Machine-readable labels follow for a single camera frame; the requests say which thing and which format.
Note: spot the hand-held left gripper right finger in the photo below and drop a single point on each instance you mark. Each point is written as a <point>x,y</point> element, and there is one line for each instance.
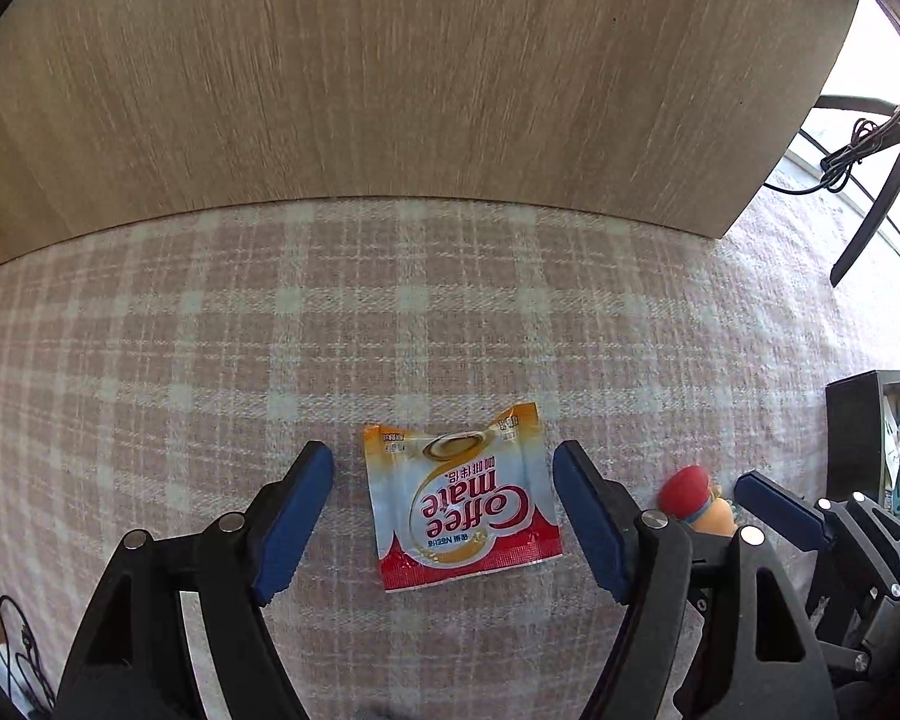
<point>592,525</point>

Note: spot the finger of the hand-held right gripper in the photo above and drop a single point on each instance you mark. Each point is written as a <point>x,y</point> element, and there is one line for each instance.
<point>780,510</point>
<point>709,581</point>

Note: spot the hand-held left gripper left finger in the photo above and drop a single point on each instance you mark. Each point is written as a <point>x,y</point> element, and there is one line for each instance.
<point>294,525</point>

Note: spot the red-capped toy figure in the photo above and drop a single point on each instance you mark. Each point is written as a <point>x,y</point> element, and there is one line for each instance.
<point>699,499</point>

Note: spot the coffee creamer sachet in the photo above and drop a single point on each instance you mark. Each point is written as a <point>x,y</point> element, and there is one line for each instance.
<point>461,495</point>

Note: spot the black storage box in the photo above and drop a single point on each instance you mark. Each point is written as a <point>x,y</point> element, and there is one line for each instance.
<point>855,435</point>

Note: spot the pink plaid tablecloth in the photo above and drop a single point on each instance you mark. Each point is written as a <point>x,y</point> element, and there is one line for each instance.
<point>390,330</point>

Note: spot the black tripod stand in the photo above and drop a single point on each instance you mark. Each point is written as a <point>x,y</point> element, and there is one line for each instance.
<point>874,202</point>

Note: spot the wooden back panel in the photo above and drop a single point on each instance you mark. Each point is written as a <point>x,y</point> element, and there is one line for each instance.
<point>390,75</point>

